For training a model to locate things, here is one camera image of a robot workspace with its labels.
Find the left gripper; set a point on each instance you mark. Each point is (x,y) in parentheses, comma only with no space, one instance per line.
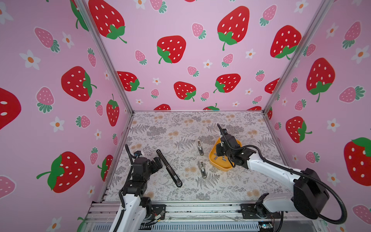
(155,168)

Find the yellow plastic tray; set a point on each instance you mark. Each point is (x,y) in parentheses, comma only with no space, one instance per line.
(220,163)

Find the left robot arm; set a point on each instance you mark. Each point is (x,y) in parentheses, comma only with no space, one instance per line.
(135,209)

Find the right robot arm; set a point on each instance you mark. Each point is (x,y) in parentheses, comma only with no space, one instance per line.
(308,194)

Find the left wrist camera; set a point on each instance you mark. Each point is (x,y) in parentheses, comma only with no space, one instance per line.
(137,154)

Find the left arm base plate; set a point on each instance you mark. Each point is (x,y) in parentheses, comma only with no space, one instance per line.
(157,210)

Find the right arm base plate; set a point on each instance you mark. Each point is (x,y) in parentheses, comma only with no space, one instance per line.
(251,211)

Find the aluminium front rail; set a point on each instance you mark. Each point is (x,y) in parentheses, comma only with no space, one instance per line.
(203,217)

